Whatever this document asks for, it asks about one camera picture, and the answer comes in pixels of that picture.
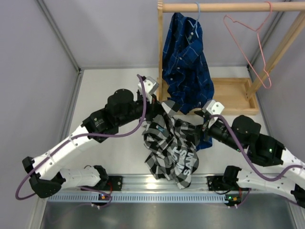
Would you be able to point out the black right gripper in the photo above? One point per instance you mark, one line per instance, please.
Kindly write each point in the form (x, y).
(210, 128)

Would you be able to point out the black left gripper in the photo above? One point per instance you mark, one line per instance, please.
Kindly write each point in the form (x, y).
(154, 109)

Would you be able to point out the black white checkered shirt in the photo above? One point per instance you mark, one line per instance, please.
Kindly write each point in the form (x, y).
(172, 143)

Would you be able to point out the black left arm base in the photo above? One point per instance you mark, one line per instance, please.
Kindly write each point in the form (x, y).
(114, 183)

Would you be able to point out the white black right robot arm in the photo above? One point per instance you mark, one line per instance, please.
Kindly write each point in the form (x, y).
(273, 167)

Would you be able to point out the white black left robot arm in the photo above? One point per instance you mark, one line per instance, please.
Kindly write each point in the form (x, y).
(47, 173)

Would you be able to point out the blue plaid shirt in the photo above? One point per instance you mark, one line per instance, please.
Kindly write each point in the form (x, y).
(185, 67)

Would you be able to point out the light blue hanger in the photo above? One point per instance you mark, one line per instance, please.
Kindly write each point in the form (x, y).
(197, 19)

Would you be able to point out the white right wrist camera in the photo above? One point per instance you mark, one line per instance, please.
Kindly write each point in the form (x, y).
(212, 107)

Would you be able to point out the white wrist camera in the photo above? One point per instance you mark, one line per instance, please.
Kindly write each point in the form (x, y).
(212, 107)
(150, 86)

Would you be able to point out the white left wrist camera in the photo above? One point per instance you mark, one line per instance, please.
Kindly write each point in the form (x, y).
(150, 86)

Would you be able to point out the aluminium mounting rail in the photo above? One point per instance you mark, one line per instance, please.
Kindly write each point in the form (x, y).
(147, 183)

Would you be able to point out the slotted grey cable duct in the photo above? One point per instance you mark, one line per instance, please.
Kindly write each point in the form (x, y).
(86, 197)

